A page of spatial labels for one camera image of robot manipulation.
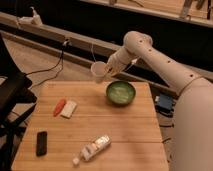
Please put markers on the white object on rail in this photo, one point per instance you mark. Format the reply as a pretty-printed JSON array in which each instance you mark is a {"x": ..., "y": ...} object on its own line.
[{"x": 35, "y": 19}]

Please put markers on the white plastic bottle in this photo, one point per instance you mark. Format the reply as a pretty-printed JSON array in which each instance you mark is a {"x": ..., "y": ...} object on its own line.
[{"x": 89, "y": 151}]

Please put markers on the black chair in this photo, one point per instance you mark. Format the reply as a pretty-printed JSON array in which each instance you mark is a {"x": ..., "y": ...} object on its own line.
[{"x": 14, "y": 89}]

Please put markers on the orange carrot toy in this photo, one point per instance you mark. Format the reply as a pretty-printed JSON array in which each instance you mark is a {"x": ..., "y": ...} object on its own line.
[{"x": 58, "y": 108}]

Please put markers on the green ceramic bowl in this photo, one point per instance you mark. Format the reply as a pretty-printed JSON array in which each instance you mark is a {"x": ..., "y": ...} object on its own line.
[{"x": 120, "y": 93}]

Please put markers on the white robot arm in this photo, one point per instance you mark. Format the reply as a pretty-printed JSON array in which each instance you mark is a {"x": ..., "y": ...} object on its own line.
[{"x": 192, "y": 140}]

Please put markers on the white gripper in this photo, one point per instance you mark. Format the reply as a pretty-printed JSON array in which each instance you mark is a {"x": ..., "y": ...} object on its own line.
[{"x": 119, "y": 60}]

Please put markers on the white rectangular block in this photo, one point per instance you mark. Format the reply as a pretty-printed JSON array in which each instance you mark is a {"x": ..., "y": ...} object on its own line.
[{"x": 68, "y": 109}]

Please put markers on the black phone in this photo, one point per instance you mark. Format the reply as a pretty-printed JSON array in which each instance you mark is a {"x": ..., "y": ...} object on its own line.
[{"x": 41, "y": 144}]

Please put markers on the white ceramic cup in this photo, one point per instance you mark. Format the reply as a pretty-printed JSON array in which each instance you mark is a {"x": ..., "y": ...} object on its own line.
[{"x": 98, "y": 71}]

